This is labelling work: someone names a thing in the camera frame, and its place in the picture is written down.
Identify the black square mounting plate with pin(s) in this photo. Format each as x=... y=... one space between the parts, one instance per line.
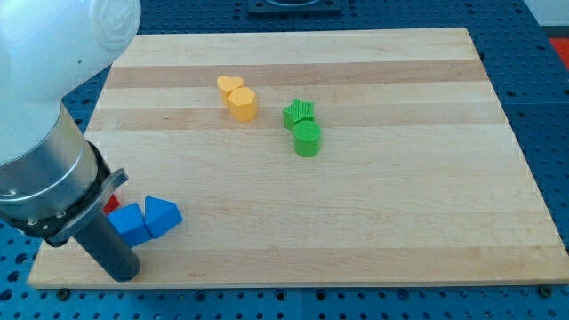
x=259 y=7

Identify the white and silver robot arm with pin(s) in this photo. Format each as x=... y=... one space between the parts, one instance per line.
x=54 y=182

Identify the green star block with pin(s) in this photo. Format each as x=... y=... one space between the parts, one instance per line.
x=298 y=111

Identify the blue cube block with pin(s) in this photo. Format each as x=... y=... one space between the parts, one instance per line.
x=129 y=223

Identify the light wooden board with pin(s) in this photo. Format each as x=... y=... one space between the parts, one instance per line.
x=419 y=180

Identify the red star block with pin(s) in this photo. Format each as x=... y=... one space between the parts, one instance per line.
x=112 y=204

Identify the yellow hexagon block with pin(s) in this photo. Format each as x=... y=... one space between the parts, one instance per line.
x=243 y=105

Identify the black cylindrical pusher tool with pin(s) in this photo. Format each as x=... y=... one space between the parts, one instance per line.
x=103 y=242

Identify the green cylinder block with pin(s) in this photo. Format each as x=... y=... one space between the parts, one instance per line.
x=306 y=138

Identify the yellow heart block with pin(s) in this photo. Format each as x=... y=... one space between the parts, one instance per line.
x=226 y=84

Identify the blue triangular prism block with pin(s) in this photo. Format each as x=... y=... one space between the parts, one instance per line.
x=161 y=216

